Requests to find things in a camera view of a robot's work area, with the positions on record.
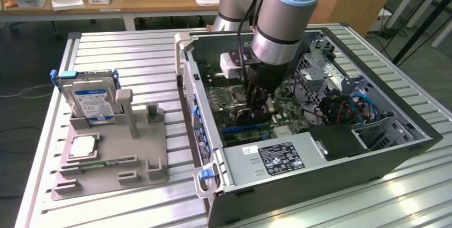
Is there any green motherboard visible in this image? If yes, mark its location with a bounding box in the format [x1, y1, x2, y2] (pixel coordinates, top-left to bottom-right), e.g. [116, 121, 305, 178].
[202, 69, 312, 147]

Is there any grey power supply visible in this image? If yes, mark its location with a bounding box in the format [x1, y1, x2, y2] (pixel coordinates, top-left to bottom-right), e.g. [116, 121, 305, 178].
[216, 132, 329, 187]

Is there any silver CPU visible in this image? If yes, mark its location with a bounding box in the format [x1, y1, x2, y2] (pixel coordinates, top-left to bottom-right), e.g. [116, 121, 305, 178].
[68, 136, 98, 159]

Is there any white box with round dish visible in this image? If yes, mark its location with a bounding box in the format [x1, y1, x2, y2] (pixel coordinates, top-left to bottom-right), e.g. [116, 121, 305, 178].
[50, 0, 86, 12]

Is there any blue wire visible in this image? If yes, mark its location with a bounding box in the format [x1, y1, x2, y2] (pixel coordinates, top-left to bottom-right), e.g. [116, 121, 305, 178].
[348, 93, 381, 123]

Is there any hard disk with blue bracket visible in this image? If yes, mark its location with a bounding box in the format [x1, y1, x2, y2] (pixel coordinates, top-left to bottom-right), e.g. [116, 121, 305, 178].
[49, 68, 121, 126]

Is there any white box with red mark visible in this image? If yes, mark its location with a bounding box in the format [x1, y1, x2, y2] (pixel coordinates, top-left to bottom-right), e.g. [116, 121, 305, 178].
[366, 8, 390, 33]

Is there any green graphics card black fan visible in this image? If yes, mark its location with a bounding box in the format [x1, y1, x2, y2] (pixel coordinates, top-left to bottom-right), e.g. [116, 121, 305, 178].
[229, 106, 273, 130]

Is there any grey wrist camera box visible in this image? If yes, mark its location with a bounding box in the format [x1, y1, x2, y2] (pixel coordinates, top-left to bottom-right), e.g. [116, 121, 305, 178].
[218, 50, 254, 80]

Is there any black slanted pole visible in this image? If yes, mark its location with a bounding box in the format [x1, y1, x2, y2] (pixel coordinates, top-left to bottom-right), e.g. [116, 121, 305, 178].
[390, 0, 452, 67]

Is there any black wire bundle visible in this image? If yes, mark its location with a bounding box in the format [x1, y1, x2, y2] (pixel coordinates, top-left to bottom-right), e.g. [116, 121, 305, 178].
[313, 90, 353, 126]

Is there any perforated metal drive cage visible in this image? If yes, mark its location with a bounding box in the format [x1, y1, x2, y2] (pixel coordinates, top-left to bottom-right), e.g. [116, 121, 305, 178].
[294, 37, 353, 112]

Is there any blue expansion slot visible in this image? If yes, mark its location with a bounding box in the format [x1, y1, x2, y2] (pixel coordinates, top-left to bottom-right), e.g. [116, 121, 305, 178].
[220, 124, 262, 135]

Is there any CPU socket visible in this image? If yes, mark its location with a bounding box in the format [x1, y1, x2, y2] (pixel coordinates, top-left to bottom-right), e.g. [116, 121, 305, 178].
[228, 86, 248, 106]

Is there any green RAM stick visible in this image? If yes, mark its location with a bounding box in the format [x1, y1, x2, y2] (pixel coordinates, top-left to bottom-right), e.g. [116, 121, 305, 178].
[78, 160, 124, 169]

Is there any white table frame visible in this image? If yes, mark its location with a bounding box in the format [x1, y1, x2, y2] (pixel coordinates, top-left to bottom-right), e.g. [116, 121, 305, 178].
[382, 0, 452, 49]

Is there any black power strip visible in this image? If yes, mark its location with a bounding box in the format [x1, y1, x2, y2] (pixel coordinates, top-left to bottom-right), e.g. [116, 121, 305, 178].
[378, 28, 398, 40]

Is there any black open PC case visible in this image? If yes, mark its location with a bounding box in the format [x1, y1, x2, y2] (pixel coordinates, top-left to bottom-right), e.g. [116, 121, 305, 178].
[173, 22, 445, 228]

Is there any silver chipset heatsink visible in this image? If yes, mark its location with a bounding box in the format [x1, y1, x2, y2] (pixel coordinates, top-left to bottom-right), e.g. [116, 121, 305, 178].
[273, 126, 296, 137]

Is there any dark arm cable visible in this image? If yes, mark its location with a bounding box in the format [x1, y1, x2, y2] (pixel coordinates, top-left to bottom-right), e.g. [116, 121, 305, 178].
[236, 0, 265, 87]

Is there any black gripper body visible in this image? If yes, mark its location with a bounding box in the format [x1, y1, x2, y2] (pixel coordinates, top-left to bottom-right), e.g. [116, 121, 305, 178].
[245, 62, 288, 92]

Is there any wooden cabinet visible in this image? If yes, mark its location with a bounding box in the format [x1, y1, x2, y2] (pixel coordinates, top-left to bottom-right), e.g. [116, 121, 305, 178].
[308, 0, 404, 38]

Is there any grey parts rack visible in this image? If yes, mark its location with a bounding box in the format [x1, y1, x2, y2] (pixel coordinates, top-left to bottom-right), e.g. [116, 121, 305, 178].
[50, 87, 169, 202]

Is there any grey metal disk bay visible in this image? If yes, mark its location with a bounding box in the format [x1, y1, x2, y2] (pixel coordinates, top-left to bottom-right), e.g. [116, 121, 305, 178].
[352, 113, 422, 151]

